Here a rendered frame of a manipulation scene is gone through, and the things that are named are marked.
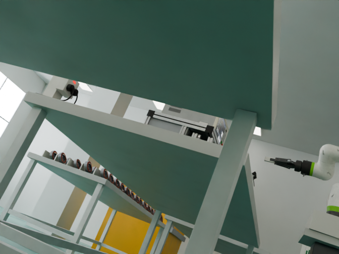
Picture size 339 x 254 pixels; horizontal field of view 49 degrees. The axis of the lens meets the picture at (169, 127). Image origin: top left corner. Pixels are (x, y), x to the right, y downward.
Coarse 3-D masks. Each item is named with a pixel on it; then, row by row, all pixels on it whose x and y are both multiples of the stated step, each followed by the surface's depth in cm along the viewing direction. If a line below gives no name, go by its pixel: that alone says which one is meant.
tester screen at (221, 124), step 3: (219, 117) 240; (219, 120) 242; (222, 120) 250; (219, 123) 244; (222, 123) 252; (216, 126) 239; (219, 126) 246; (222, 126) 254; (216, 129) 241; (219, 129) 248; (222, 129) 256; (216, 132) 243; (219, 132) 250; (222, 132) 258
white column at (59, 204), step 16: (96, 96) 651; (112, 96) 643; (128, 96) 671; (112, 112) 635; (80, 160) 604; (48, 192) 593; (64, 192) 587; (80, 192) 606; (48, 208) 581; (64, 208) 575; (32, 224) 576; (64, 224) 587
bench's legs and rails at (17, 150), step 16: (32, 112) 165; (32, 128) 162; (16, 144) 160; (16, 160) 158; (0, 176) 155; (0, 192) 155; (0, 224) 146; (16, 240) 141; (32, 240) 140; (48, 240) 196; (64, 240) 210; (144, 240) 339
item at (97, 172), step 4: (44, 152) 362; (48, 152) 368; (44, 156) 364; (48, 156) 369; (56, 156) 356; (56, 160) 358; (72, 160) 355; (68, 164) 351; (72, 164) 357; (80, 168) 345; (96, 168) 341; (96, 172) 343; (100, 176) 352
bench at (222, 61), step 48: (0, 0) 87; (48, 0) 78; (96, 0) 71; (144, 0) 66; (192, 0) 61; (240, 0) 57; (0, 48) 116; (48, 48) 102; (96, 48) 90; (144, 48) 81; (192, 48) 74; (240, 48) 68; (144, 96) 106; (192, 96) 94; (240, 96) 84; (240, 144) 86; (0, 240) 94; (192, 240) 80
